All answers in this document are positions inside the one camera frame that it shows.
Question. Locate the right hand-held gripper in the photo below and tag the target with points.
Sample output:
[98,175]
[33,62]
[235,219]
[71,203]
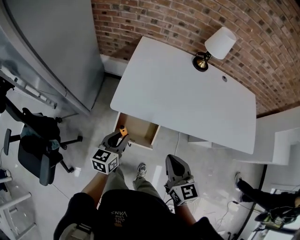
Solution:
[185,193]

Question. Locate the grey cloth on chair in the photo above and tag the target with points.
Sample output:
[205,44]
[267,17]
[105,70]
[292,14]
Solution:
[55,143]

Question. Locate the black pole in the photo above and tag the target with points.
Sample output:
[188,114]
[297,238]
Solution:
[264,175]

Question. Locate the person's right forearm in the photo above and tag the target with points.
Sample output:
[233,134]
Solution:
[185,213]

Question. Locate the person's leg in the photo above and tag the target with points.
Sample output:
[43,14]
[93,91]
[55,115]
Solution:
[116,180]
[146,187]
[257,195]

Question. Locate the table lamp with white shade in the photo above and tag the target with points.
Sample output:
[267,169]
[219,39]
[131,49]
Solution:
[220,43]

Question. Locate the white shelving unit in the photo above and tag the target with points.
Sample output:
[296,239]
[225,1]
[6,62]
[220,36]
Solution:
[283,147]

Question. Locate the person's right leg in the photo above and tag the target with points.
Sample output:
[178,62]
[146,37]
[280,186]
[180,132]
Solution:
[146,187]

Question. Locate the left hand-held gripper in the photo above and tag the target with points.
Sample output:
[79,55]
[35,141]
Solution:
[104,160]

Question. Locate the person's torso in black shirt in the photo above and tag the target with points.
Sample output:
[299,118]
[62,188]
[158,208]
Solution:
[140,215]

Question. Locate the black and green device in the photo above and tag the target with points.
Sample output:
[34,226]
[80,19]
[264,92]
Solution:
[276,216]

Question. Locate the orange-capped black object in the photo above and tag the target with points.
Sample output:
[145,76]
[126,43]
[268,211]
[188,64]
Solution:
[123,131]

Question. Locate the white desk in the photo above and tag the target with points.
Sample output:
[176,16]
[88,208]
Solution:
[182,93]

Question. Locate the black office chair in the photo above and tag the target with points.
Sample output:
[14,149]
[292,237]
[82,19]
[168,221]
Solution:
[35,152]

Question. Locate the person's left leg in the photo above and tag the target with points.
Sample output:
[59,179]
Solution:
[116,180]

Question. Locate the person's grey sneaker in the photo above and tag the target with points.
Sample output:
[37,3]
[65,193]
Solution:
[141,171]

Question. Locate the white drawer with wooden inside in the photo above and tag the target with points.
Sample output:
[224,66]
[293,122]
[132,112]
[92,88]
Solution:
[140,130]

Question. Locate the silver refrigerator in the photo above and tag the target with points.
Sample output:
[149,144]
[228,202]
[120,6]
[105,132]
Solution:
[51,47]

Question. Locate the white metal frame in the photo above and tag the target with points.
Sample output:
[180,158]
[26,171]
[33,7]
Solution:
[9,211]

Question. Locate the person's left forearm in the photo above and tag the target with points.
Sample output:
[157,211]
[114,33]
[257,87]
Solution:
[96,187]

